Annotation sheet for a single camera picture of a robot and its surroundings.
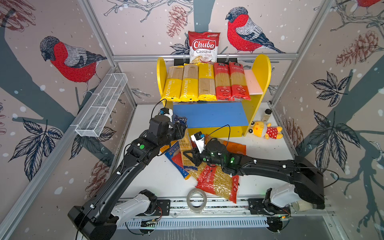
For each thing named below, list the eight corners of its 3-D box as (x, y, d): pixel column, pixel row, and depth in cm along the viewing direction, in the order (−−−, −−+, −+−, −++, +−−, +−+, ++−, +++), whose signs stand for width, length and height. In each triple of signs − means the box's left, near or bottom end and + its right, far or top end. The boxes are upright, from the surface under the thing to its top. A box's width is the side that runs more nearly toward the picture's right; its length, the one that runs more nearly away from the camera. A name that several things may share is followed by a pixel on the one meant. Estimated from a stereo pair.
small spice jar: (261, 121, 111) (265, 112, 104) (261, 116, 114) (265, 108, 107) (266, 122, 111) (271, 114, 103) (266, 118, 114) (271, 109, 106)
